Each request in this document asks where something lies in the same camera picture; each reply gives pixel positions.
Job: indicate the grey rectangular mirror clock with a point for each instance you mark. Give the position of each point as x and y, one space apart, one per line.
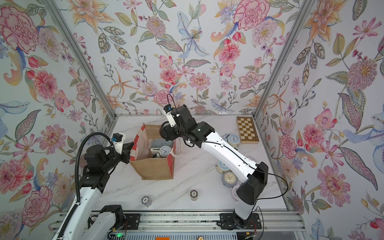
158 143

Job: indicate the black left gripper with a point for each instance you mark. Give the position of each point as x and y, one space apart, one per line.
126 154

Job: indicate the white round alarm clock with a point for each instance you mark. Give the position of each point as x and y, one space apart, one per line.
164 151

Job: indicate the light blue twin bell clock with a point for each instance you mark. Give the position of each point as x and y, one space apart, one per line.
232 139

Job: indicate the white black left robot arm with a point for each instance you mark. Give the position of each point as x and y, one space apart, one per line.
73 227

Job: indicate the pink round alarm clock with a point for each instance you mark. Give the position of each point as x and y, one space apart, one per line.
234 194

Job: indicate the grey round alarm clock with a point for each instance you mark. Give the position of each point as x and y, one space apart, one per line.
229 179

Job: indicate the black twin bell alarm clock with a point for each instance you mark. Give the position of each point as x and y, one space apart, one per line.
167 132

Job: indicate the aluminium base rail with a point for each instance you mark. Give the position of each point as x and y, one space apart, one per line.
211 221

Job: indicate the mint round alarm clock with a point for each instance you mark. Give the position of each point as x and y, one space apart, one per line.
222 168

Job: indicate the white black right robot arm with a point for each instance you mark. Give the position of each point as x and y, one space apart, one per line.
252 175

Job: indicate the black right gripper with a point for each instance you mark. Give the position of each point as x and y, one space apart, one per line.
170 132

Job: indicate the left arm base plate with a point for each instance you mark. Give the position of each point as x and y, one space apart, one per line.
126 221

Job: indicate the wooden chess board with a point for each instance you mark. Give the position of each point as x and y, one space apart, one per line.
247 130

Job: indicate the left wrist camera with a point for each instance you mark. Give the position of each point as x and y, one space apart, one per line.
118 142

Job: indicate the small silver cylinder clock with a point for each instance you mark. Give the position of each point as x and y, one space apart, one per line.
146 201

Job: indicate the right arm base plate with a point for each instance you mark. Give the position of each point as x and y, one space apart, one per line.
230 221

